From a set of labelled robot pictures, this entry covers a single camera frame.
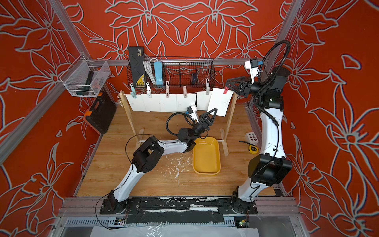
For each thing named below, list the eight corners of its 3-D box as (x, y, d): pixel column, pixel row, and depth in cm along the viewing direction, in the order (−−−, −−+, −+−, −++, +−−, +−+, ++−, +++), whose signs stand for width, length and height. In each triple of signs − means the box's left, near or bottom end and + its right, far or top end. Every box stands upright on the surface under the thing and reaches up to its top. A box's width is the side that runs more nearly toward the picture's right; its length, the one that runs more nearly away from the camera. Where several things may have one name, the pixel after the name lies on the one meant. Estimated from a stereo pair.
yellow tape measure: (248, 152, 94) (249, 150, 92) (248, 146, 97) (249, 144, 95) (256, 155, 92) (258, 153, 91) (257, 148, 95) (258, 147, 94)
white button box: (247, 144, 97) (249, 142, 95) (244, 134, 102) (245, 132, 100) (257, 144, 97) (259, 142, 95) (253, 134, 102) (255, 132, 100)
